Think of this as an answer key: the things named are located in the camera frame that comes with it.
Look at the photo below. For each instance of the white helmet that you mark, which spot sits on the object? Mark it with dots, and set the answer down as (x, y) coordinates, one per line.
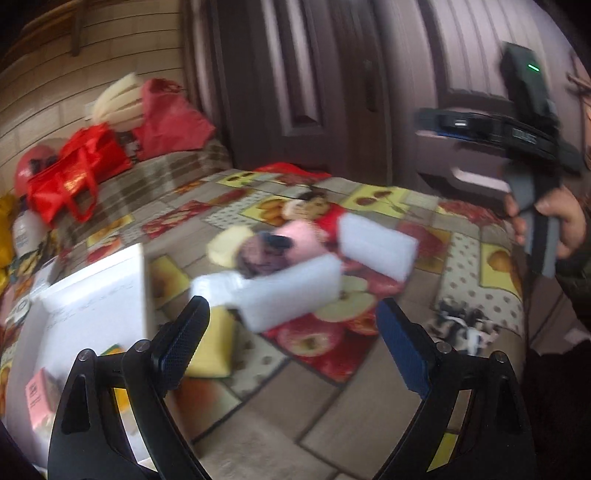
(28, 233)

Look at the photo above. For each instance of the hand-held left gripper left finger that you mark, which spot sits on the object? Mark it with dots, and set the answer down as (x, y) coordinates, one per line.
(180, 350)

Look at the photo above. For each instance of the white foam box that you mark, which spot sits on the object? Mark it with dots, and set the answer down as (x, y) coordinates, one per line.
(92, 295)

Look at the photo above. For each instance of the yellow shopping bag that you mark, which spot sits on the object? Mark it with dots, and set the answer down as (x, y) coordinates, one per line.
(5, 235)

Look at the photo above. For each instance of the cream foam roll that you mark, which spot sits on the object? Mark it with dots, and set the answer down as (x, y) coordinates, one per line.
(120, 99)

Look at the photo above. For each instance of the cream sponge piece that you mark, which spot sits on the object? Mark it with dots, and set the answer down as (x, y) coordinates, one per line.
(228, 244)

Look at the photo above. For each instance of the knitted yarn scrunchie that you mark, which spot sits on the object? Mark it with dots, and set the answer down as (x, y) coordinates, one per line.
(261, 258)

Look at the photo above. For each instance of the purple panelled door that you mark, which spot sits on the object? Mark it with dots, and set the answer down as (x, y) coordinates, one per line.
(286, 69)

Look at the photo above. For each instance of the pink plush toy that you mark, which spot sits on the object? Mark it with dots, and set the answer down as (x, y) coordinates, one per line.
(300, 240)

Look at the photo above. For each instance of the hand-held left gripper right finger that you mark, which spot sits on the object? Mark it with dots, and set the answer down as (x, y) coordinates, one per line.
(406, 350)

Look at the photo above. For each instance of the yellow sponge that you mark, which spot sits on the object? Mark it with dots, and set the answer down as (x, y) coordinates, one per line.
(212, 346)

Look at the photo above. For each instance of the white sponge block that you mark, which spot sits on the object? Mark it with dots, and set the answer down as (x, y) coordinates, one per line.
(378, 249)
(286, 295)

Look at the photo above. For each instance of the red helmet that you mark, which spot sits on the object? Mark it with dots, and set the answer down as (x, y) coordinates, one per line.
(32, 164)

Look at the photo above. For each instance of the red plastic bag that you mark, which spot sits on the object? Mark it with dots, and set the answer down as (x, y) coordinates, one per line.
(171, 120)

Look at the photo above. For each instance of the red tote bag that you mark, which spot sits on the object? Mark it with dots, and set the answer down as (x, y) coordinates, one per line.
(74, 175)

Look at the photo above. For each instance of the person's right hand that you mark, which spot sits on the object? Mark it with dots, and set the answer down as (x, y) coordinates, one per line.
(570, 217)

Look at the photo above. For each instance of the plaid blanket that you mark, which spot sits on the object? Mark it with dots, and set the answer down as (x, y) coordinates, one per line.
(152, 184)

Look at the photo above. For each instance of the fruit-print tablecloth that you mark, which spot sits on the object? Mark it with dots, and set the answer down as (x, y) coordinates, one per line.
(286, 415)

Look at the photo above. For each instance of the person's right forearm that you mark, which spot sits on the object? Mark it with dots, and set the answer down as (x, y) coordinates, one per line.
(577, 286)

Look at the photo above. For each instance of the small doll in red dress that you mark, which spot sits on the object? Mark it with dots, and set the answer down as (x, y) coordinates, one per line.
(314, 210)

